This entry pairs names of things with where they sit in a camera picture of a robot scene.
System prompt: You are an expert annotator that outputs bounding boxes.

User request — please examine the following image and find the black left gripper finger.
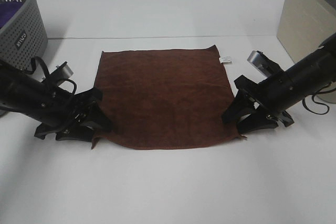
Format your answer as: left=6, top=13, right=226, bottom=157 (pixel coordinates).
left=83, top=103, right=111, bottom=132
left=56, top=123, right=95, bottom=141

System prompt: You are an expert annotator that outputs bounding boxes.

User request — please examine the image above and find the grey perforated plastic basket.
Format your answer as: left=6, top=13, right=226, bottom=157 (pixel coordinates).
left=0, top=0, right=49, bottom=118

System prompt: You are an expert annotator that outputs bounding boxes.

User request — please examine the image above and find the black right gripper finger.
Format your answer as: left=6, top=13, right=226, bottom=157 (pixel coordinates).
left=237, top=113, right=278, bottom=133
left=222, top=93, right=254, bottom=124

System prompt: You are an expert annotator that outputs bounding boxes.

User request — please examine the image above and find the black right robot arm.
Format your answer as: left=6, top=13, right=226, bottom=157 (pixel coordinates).
left=222, top=35, right=335, bottom=134

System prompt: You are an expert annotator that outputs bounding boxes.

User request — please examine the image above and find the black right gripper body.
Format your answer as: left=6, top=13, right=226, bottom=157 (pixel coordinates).
left=234, top=76, right=294, bottom=126

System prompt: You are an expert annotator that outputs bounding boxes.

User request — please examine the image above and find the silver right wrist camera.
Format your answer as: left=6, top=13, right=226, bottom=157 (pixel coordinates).
left=247, top=50, right=282, bottom=78

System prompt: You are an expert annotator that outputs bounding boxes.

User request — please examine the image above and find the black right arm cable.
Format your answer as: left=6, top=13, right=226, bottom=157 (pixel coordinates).
left=301, top=82, right=333, bottom=116

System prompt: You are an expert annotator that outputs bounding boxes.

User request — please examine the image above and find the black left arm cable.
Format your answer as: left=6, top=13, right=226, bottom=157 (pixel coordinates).
left=22, top=57, right=77, bottom=96

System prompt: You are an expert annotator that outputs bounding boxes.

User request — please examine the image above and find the purple cloth in basket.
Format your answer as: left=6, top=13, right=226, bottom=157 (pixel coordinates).
left=0, top=2, right=22, bottom=28

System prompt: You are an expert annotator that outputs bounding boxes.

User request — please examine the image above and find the brown square towel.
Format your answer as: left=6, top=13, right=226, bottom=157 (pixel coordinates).
left=92, top=46, right=240, bottom=150

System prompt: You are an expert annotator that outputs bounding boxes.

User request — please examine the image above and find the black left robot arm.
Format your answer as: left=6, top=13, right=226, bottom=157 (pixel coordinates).
left=1, top=57, right=112, bottom=142

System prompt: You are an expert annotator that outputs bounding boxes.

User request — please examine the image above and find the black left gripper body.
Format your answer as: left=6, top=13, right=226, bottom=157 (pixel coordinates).
left=34, top=88, right=103, bottom=138

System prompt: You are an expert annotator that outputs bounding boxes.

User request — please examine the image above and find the beige plastic bin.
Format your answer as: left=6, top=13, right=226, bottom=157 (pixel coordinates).
left=276, top=0, right=336, bottom=103

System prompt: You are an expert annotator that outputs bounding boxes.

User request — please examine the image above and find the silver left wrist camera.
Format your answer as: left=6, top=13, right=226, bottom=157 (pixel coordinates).
left=44, top=61, right=73, bottom=82

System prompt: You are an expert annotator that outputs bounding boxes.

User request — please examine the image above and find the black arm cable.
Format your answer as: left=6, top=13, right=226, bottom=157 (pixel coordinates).
left=22, top=57, right=77, bottom=96
left=301, top=82, right=333, bottom=116

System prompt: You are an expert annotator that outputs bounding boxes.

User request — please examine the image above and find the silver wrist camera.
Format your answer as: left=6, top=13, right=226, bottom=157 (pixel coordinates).
left=247, top=50, right=282, bottom=78
left=44, top=61, right=73, bottom=82

